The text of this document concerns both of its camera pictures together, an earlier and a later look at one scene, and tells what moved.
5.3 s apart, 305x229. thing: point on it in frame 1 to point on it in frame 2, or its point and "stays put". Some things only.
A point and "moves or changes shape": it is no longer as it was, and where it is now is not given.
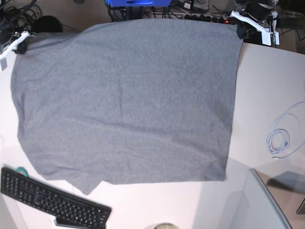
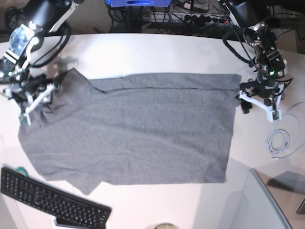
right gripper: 259,12 to 264,87
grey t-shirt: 149,101 moves or changes shape
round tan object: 166,225 stays put
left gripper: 6,32 to 29,85
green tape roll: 21,169 stays put
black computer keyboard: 68,209 stays put
